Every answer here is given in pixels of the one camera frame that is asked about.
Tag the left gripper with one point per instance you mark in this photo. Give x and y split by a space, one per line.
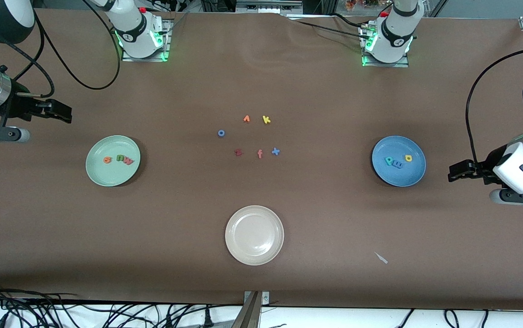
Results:
484 168

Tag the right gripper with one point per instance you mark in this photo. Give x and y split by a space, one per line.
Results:
19 105

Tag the blue foam letter m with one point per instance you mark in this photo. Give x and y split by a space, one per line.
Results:
398 164

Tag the teal foam letter p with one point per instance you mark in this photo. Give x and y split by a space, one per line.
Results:
387 160

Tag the pink foam letter w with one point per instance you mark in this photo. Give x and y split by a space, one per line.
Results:
128 161

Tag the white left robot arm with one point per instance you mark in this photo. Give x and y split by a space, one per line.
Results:
393 38

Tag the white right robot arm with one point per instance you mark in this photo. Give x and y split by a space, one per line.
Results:
136 34

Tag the blue plate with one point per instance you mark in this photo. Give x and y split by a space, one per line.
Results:
400 175

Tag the green plate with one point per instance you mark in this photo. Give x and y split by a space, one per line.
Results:
115 175

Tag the white tape scrap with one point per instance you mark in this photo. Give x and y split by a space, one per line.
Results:
382 258

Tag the brown table cover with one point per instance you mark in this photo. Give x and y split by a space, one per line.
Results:
106 237

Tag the orange flower decoration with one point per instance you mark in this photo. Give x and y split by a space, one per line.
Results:
355 4

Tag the yellow foam letter k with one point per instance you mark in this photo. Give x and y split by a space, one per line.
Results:
265 120

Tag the beige plate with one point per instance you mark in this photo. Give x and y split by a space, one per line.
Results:
254 235

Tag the grey metal box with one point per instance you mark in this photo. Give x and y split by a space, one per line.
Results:
268 5

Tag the black power plug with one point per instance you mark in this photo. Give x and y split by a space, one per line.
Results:
207 316

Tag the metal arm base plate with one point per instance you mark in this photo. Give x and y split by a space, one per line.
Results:
387 65
145 59

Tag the grey metal bracket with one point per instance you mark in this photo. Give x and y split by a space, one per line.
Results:
250 314

